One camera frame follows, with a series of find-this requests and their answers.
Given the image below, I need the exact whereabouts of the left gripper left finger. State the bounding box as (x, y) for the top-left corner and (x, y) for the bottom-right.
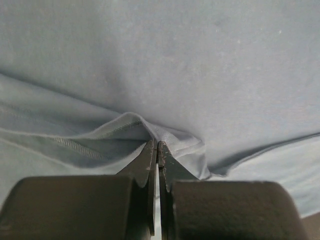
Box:
(117, 139), (157, 237)

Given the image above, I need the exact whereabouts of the grey blue t shirt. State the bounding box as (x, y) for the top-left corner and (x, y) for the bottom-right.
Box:
(0, 0), (320, 217)

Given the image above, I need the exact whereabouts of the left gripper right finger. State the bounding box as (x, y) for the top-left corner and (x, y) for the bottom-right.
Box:
(157, 141), (197, 240)

